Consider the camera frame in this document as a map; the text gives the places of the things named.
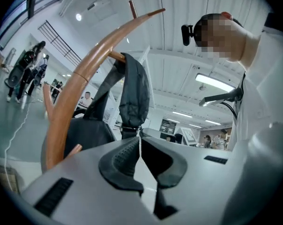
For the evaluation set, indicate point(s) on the white kiosk stand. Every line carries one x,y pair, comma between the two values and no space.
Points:
188,136

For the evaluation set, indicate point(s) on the black sign board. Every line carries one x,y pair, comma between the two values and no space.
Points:
168,126

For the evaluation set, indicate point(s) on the long ceiling light panel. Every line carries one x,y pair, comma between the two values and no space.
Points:
213,122
182,114
214,81

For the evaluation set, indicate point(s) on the black head-worn camera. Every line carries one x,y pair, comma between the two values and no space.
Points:
186,34

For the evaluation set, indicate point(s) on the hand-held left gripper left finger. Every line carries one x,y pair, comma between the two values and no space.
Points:
85,172

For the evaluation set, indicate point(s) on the ceiling air conditioner unit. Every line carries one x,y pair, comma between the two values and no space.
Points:
98,3

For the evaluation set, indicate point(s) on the wooden box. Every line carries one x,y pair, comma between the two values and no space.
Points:
8,178

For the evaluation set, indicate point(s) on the black wall railing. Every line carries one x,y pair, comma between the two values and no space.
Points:
59,42

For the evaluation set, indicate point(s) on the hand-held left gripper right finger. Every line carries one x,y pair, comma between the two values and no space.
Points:
197,172

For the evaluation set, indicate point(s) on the wooden coat rack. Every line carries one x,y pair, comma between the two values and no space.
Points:
69,97

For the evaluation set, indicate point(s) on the black backpack bag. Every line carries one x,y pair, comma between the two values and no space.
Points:
132,88

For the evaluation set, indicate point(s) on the round ceiling light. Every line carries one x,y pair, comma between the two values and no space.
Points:
78,17

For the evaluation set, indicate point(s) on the person's white shirt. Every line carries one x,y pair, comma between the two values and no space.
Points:
268,102

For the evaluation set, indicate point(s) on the person's head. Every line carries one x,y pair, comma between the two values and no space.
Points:
222,37

